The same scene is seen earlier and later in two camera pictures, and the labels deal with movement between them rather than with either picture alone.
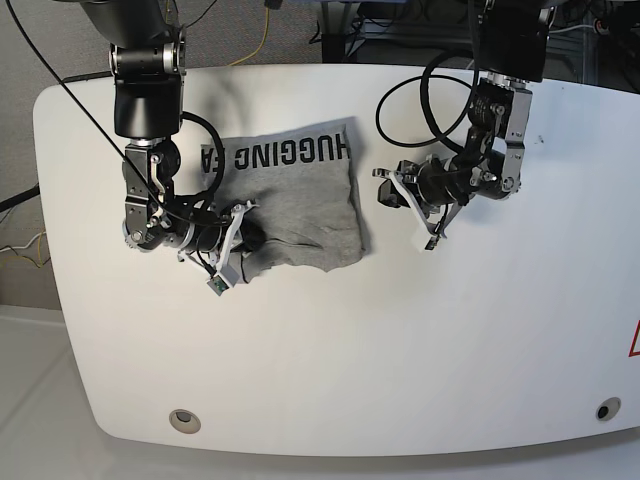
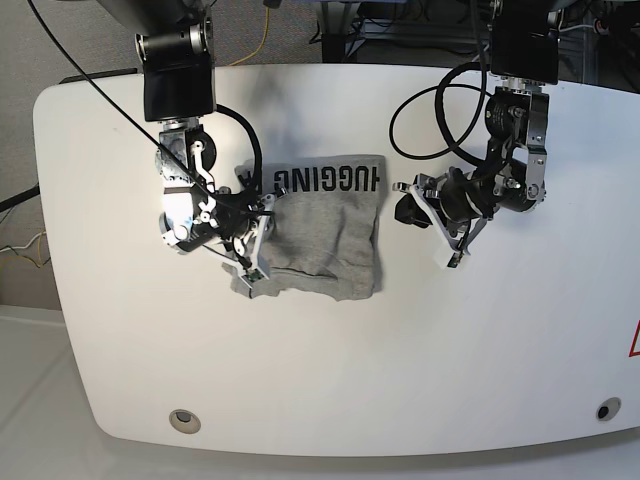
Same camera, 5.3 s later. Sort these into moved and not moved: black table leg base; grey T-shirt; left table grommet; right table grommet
Moved: grey T-shirt
Not moved: left table grommet; black table leg base; right table grommet
